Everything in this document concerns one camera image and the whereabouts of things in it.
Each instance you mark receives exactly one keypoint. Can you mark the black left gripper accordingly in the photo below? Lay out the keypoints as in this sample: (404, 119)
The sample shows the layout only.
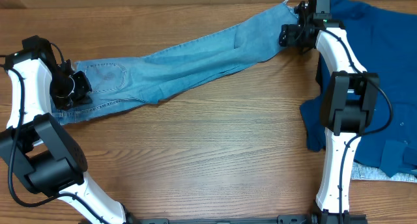
(80, 87)

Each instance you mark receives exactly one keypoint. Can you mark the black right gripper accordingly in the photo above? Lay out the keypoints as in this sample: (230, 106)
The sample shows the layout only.
(287, 33)

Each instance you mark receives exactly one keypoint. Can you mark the light blue jeans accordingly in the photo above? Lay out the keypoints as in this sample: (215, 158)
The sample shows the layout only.
(120, 84)

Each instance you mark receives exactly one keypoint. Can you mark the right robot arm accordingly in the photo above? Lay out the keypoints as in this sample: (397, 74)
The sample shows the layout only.
(346, 110)

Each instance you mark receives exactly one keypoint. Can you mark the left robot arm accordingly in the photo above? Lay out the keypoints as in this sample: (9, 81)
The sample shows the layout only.
(44, 162)

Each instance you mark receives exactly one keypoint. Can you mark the dark blue shirt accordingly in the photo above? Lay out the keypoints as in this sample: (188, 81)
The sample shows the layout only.
(384, 42)

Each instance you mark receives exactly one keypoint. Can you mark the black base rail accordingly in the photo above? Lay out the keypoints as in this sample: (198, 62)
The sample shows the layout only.
(280, 219)

